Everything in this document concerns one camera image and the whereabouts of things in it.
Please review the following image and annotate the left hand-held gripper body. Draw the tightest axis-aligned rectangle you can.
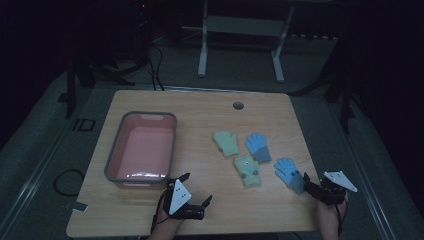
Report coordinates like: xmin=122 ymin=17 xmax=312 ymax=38
xmin=162 ymin=178 xmax=206 ymax=221

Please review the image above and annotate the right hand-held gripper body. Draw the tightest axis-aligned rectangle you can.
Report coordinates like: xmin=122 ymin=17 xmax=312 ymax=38
xmin=309 ymin=170 xmax=359 ymax=206

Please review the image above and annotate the blue knit glove with dots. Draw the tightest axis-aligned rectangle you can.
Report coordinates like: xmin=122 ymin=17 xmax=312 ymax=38
xmin=273 ymin=157 xmax=306 ymax=195

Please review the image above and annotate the pink basin with grey rim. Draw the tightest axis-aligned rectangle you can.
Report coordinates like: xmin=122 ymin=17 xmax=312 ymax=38
xmin=104 ymin=110 xmax=178 ymax=190

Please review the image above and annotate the green knit glove with face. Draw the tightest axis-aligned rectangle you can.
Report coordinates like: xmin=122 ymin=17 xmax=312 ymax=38
xmin=232 ymin=153 xmax=263 ymax=188

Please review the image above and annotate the plain green knit glove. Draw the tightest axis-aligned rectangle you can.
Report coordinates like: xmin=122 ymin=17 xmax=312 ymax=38
xmin=212 ymin=129 xmax=241 ymax=158

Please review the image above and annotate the plain blue knit glove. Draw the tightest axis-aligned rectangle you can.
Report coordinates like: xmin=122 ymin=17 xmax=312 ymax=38
xmin=244 ymin=132 xmax=273 ymax=165

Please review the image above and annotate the person's right hand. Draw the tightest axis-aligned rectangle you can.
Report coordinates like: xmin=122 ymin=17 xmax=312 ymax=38
xmin=316 ymin=192 xmax=350 ymax=232

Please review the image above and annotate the person's left hand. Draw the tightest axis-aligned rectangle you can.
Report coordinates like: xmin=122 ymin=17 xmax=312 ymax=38
xmin=155 ymin=199 xmax=185 ymax=232

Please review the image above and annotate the black metal stand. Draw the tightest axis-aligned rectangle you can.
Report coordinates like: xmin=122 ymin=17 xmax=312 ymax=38
xmin=57 ymin=56 xmax=136 ymax=120
xmin=289 ymin=66 xmax=357 ymax=135

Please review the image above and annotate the left hand-held gripper cable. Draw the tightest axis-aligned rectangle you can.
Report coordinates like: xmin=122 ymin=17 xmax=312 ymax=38
xmin=150 ymin=188 xmax=172 ymax=234

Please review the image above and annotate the hand-held gripper cable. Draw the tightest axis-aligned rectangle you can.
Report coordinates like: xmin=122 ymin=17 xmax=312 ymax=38
xmin=334 ymin=199 xmax=348 ymax=237
xmin=150 ymin=188 xmax=172 ymax=234

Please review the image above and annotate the right hand-held gripper cable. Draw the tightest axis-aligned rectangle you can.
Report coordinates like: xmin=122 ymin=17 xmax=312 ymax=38
xmin=334 ymin=199 xmax=348 ymax=237

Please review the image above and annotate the black floor cable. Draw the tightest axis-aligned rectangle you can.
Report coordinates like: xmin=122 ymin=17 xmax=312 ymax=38
xmin=146 ymin=42 xmax=166 ymax=92

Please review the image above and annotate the white metal desk frame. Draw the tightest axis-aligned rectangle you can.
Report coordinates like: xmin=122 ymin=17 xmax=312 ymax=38
xmin=197 ymin=0 xmax=296 ymax=84

